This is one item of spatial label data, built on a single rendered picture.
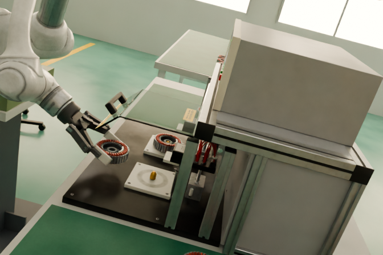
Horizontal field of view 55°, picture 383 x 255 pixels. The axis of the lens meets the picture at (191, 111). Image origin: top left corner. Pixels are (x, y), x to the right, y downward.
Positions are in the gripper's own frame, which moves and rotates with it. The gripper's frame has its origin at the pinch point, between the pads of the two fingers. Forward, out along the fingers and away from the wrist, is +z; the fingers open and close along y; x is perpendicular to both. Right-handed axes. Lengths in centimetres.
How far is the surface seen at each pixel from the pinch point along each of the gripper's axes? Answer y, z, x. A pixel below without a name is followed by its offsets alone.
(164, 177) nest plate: -2.5, 19.4, 4.3
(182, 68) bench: -159, 6, -8
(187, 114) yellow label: 7.1, 7.7, 30.3
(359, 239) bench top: -4, 81, 36
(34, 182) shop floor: -81, -14, -105
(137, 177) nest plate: 1.9, 12.3, 0.1
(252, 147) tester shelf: 22, 22, 41
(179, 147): 0.2, 14.8, 17.7
